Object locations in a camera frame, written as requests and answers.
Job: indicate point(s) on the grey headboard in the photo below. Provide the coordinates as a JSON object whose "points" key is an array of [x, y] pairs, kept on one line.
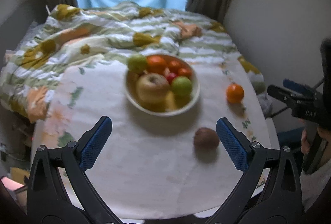
{"points": [[15, 27]]}

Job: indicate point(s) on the green striped floral duvet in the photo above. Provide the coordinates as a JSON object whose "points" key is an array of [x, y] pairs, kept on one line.
{"points": [[85, 37]]}

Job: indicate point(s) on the white sleeve forearm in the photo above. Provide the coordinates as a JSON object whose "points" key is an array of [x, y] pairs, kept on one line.
{"points": [[312, 185]]}

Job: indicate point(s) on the brown kiwi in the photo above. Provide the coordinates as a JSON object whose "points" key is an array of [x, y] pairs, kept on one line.
{"points": [[206, 138]]}

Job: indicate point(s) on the person's right hand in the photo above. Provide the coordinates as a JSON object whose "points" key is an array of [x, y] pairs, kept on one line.
{"points": [[305, 145]]}

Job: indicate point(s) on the yellow wrinkled apple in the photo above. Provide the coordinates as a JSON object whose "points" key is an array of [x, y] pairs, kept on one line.
{"points": [[152, 88]]}

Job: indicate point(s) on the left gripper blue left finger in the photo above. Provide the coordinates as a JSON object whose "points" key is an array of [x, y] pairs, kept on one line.
{"points": [[92, 142]]}

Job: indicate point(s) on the floral white tablecloth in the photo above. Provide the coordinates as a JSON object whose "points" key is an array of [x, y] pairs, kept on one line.
{"points": [[149, 168]]}

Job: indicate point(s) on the cream yellow fruit bowl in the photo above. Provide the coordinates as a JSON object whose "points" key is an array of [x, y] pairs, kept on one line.
{"points": [[173, 105]]}

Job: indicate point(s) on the large red tomato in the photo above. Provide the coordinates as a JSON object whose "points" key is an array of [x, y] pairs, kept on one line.
{"points": [[170, 77]]}

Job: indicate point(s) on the small mandarin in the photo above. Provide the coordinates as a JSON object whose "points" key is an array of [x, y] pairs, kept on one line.
{"points": [[174, 66], [184, 72]]}

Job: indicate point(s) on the green apple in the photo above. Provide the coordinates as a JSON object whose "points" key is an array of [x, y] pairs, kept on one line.
{"points": [[137, 63], [181, 86]]}

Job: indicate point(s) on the small mandarin front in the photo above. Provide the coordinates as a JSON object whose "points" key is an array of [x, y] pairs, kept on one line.
{"points": [[184, 72]]}

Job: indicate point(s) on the red cherry tomato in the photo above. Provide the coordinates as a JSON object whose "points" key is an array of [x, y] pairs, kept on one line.
{"points": [[166, 72]]}

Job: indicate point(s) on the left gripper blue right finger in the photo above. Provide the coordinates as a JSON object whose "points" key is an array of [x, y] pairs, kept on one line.
{"points": [[235, 143]]}

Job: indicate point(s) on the white plastic bag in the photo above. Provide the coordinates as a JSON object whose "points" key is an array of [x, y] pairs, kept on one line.
{"points": [[265, 103]]}

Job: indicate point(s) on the large orange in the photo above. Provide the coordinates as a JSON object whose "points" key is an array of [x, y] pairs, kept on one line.
{"points": [[235, 93], [156, 64]]}

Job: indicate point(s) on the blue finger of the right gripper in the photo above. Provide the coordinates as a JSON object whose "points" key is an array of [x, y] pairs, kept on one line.
{"points": [[281, 95], [298, 88]]}

